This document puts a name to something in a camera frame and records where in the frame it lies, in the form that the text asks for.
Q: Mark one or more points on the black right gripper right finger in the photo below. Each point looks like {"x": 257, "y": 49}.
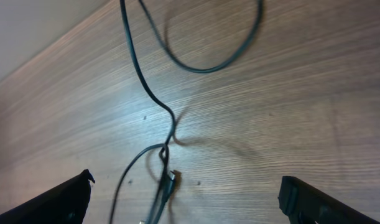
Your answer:
{"x": 303, "y": 203}

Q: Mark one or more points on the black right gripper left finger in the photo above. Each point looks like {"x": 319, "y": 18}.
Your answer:
{"x": 66, "y": 204}

